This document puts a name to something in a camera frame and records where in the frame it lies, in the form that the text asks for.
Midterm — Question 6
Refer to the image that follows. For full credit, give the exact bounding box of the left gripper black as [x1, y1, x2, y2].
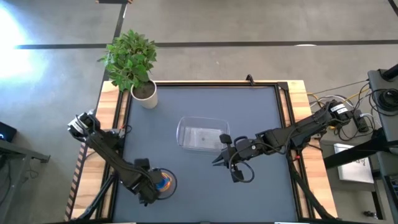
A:
[125, 169, 163, 205]

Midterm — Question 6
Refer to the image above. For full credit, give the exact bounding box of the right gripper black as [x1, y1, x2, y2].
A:
[211, 137, 262, 183]

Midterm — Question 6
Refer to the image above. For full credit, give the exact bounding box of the orange measuring cup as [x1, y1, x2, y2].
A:
[154, 172, 173, 193]

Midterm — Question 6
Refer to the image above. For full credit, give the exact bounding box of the clear plastic basket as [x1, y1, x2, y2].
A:
[176, 116, 231, 154]

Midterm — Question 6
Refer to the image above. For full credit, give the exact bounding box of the grey table mat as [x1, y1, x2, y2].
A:
[112, 85, 299, 223]

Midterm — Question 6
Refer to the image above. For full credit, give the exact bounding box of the white plant pot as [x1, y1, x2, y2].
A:
[130, 79, 159, 110]

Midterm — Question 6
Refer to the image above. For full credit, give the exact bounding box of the black support beam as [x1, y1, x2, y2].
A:
[323, 129, 386, 170]

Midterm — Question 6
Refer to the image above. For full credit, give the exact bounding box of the green leafy plant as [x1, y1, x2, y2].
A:
[98, 29, 158, 93]

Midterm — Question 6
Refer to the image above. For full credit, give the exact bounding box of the white paper sheet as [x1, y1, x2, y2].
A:
[333, 142, 374, 184]

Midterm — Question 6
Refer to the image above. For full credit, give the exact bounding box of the grey side table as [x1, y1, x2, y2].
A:
[0, 139, 51, 224]

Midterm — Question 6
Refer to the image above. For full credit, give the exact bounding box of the black power strip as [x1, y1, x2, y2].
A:
[353, 108, 370, 134]

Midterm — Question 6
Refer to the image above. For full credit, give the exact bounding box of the grey equipment cart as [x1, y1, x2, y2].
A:
[366, 63, 398, 224]

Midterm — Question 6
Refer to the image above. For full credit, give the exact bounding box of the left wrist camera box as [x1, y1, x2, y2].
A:
[134, 157, 151, 171]

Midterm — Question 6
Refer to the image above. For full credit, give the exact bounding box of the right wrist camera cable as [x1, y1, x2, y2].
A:
[229, 160, 255, 184]

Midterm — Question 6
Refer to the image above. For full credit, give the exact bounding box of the black aluminium rig frame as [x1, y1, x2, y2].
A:
[65, 80, 338, 224]

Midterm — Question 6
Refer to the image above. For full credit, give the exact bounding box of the white cable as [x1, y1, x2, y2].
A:
[309, 94, 352, 109]

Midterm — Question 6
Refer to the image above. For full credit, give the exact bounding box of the yellow cable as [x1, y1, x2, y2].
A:
[307, 87, 371, 130]

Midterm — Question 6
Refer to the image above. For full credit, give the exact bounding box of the black coiled cable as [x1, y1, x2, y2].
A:
[371, 88, 398, 116]

